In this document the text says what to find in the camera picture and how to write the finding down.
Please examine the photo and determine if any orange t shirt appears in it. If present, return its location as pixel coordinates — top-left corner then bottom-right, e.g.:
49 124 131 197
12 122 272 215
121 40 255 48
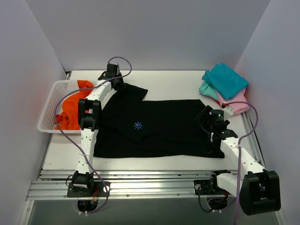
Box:
56 90 92 130

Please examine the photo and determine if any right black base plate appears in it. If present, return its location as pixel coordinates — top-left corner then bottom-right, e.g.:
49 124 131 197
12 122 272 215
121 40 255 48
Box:
193 180 223 195

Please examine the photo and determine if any aluminium rail frame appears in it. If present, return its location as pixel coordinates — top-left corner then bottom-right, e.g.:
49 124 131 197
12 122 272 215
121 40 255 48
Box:
18 112 288 225

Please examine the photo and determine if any black t shirt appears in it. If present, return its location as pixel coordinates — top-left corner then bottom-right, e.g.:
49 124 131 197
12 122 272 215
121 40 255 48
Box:
93 84 225 158

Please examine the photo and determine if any mint green folded t shirt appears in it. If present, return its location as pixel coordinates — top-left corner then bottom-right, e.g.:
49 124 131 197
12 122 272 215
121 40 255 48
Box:
199 81 219 101

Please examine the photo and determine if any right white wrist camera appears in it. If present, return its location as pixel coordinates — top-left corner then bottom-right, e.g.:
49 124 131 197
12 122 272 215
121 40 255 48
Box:
221 103 234 117

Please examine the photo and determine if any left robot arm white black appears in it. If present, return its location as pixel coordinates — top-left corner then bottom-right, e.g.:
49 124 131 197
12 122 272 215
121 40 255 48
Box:
72 63 126 196

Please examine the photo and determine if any pink folded t shirt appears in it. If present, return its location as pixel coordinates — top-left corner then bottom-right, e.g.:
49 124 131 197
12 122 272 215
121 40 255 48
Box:
216 88 249 115

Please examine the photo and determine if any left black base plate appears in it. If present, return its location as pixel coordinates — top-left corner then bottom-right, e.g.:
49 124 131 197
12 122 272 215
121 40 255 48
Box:
67 181 110 198

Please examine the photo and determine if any black thin cable loop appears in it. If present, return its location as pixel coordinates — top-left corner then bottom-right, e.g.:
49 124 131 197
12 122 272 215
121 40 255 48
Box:
198 112 220 155

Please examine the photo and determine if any white plastic basket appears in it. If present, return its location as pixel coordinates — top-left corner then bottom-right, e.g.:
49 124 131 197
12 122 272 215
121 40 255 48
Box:
37 80 96 134

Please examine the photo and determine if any teal folded t shirt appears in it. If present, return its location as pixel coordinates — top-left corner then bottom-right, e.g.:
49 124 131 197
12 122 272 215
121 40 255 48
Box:
202 63 248 100

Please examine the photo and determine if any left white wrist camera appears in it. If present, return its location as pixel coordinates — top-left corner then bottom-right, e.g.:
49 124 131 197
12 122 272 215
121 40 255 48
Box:
107 62 120 67

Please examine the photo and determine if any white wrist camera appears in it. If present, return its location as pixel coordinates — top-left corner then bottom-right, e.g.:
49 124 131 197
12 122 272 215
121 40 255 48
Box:
107 62 120 67
221 103 234 117

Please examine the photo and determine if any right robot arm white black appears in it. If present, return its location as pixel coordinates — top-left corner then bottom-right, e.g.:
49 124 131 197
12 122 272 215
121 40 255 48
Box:
194 106 281 216

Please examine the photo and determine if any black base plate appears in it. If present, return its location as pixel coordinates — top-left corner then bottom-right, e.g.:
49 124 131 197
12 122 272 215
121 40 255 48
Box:
193 180 223 195
67 181 110 198

